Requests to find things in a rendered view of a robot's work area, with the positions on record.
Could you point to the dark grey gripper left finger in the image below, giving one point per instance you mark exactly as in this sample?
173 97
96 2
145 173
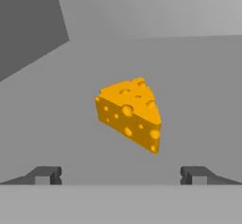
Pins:
44 175

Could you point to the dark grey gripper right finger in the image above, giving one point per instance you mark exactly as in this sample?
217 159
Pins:
198 175

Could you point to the yellow cheese wedge with holes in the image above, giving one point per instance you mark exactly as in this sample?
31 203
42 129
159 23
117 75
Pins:
132 114

